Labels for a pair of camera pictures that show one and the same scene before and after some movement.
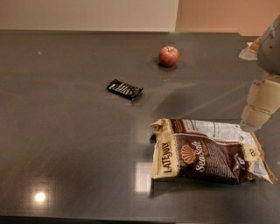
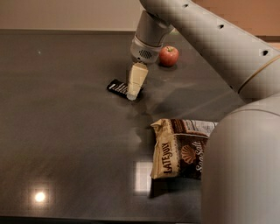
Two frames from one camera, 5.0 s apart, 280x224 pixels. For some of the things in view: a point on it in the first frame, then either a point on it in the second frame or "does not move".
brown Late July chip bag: (208, 152) does not move
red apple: (168, 56) does not move
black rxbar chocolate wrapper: (130, 91) does not move
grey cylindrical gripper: (269, 53) to (143, 52)
